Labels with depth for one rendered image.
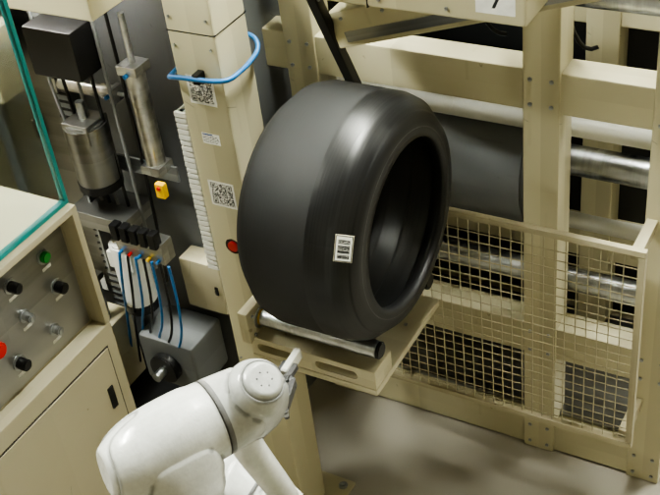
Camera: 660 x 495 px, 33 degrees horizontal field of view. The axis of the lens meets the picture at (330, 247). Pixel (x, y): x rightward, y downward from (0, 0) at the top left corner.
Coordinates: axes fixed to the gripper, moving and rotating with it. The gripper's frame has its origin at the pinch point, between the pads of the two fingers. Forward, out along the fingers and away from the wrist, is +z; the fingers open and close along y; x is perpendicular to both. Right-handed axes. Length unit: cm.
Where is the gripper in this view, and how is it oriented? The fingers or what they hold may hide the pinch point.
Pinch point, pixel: (291, 363)
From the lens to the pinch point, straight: 251.6
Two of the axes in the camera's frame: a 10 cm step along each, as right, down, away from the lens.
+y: -8.7, -2.1, 4.4
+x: 1.7, 7.0, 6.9
